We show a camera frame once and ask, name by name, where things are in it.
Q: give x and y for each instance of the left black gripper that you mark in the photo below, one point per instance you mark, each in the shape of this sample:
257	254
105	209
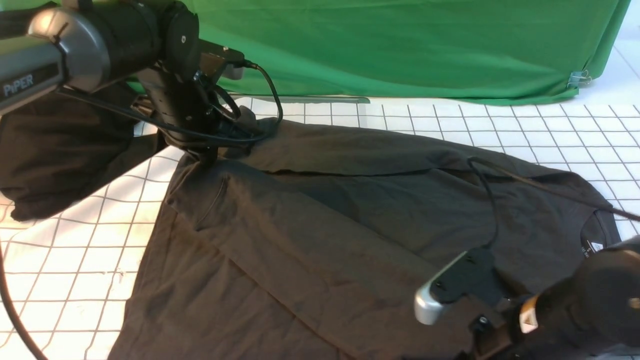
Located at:
198	116

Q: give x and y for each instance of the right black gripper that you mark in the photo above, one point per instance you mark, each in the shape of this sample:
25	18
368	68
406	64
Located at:
496	332

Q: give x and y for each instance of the gray long sleeve shirt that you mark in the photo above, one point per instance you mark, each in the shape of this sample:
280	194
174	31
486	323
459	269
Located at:
312	246

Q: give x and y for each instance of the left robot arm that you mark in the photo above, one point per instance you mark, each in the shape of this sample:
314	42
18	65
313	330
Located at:
81	47

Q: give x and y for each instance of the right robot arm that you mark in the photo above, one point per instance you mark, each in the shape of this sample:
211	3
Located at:
588	314

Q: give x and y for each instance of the gray metal strip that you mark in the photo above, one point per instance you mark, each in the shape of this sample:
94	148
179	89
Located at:
324	99

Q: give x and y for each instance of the pile of black clothes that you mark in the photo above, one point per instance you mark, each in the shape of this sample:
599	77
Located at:
58	150

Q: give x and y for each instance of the white grid table cloth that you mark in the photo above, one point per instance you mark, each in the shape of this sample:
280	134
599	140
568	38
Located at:
69	275

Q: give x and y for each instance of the silver binder clip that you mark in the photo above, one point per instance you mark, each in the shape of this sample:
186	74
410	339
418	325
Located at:
578	78

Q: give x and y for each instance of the green backdrop cloth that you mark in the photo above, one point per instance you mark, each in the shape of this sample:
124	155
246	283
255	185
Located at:
493	52

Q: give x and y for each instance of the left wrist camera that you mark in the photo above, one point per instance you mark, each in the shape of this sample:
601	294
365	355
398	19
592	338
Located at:
216	61

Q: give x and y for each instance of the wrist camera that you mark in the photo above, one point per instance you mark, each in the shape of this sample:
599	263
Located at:
471	273
216	61

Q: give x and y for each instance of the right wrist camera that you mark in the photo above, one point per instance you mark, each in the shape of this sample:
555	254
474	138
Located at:
471	273

